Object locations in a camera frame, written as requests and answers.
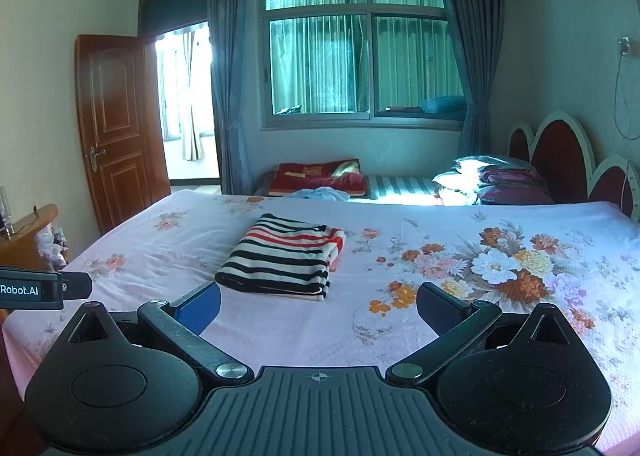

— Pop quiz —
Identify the blue cloth on windowsill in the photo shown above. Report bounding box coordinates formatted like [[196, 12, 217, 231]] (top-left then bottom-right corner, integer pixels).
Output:
[[419, 95, 468, 114]]

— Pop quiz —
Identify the wooden nightstand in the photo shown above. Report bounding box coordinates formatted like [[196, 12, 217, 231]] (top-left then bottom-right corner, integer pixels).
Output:
[[0, 203, 61, 272]]

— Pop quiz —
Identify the brown wooden door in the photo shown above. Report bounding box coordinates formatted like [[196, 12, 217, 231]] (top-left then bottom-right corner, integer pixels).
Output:
[[75, 34, 172, 236]]

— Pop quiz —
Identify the white sheer doorway curtain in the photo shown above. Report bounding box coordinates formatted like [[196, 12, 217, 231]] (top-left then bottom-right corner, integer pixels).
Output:
[[180, 31, 207, 162]]

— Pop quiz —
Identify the red and white scalloped headboard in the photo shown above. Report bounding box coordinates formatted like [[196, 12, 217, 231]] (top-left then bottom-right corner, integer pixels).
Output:
[[507, 111, 640, 224]]

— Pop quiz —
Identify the window with green sheer curtain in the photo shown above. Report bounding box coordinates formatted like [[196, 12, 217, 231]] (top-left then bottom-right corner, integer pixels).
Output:
[[259, 0, 468, 131]]

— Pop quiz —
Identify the grey-blue curtain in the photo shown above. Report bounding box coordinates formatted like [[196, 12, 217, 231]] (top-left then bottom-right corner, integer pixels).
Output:
[[206, 0, 256, 196], [427, 0, 506, 159]]

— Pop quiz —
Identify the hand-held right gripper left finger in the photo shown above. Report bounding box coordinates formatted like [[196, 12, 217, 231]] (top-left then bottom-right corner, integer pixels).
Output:
[[67, 282, 254, 383]]

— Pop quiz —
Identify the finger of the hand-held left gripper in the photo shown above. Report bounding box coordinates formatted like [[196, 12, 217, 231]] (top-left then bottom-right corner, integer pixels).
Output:
[[62, 272, 94, 301]]

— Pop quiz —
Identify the wall socket with hanging cable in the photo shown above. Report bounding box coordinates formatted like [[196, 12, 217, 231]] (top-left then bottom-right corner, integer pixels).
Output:
[[612, 36, 640, 142]]

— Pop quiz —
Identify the light blue cloth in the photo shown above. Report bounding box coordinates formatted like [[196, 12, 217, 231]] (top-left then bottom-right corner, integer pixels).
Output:
[[290, 187, 351, 203]]

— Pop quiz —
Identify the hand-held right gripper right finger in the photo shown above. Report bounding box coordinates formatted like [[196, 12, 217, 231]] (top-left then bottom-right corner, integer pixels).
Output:
[[385, 282, 572, 384]]

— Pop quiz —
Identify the red black white striped sweater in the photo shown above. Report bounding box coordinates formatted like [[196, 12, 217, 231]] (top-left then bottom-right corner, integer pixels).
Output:
[[215, 213, 347, 303]]

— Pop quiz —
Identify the striped mattress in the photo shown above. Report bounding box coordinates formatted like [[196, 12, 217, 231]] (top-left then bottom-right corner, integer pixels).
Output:
[[367, 175, 441, 202]]

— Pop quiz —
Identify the bed with floral sheet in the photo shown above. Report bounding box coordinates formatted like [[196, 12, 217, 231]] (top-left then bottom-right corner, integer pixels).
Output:
[[2, 188, 640, 454]]

